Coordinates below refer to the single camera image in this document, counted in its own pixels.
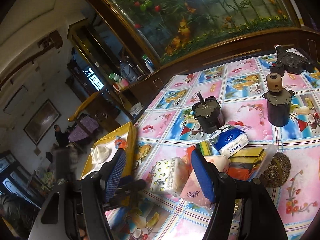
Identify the yellow wooden chair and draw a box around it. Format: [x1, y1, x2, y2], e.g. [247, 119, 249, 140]
[69, 91, 100, 123]

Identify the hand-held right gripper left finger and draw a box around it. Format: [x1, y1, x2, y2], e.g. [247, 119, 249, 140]
[56, 149, 128, 240]

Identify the white cloth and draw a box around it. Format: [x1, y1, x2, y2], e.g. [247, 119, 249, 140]
[90, 146, 113, 164]

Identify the pink box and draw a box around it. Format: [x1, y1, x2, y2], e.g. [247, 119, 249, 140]
[112, 77, 130, 92]

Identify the motor with wooden pulley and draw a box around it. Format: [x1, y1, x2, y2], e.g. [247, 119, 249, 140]
[261, 73, 295, 127]

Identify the large framed aquarium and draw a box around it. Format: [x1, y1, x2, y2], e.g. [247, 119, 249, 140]
[82, 0, 308, 68]

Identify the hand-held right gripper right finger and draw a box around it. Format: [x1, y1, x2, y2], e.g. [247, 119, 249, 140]
[190, 149, 287, 240]

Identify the framed wall painting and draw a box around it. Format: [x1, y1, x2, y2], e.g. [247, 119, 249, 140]
[24, 99, 62, 147]

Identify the window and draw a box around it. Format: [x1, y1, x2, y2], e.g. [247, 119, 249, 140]
[84, 67, 105, 90]

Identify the grey electric kettle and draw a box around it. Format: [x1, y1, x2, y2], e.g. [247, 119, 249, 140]
[119, 61, 139, 83]

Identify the white plastic bucket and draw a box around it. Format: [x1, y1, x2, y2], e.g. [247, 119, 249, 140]
[129, 102, 144, 118]

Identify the lemon print tissue pack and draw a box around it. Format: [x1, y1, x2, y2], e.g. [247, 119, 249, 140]
[150, 157, 187, 195]

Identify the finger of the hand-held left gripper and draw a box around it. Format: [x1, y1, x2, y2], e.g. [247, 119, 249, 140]
[114, 179, 153, 205]

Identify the flat black machine part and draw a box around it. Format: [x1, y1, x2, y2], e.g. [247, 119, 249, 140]
[270, 45, 317, 77]

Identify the yellow cardboard box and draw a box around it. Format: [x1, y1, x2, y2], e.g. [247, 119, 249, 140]
[81, 121, 138, 180]

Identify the blue white floral tissue pack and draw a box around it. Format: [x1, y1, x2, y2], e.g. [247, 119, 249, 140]
[209, 124, 249, 157]

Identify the brown knit hat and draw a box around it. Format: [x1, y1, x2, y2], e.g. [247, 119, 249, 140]
[257, 152, 292, 188]

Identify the purple covered table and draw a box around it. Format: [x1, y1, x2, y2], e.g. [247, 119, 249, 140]
[69, 116, 98, 145]

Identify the black motor with shaft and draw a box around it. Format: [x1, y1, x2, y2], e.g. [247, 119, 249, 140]
[191, 92, 225, 134]

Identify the pink tissue pack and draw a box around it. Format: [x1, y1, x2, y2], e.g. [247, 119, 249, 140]
[175, 155, 232, 207]

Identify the white plastic bottle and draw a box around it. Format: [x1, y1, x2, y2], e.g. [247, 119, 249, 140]
[144, 55, 154, 74]

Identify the clear bag of colourful cloths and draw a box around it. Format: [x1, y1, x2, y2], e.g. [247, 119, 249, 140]
[186, 140, 278, 183]

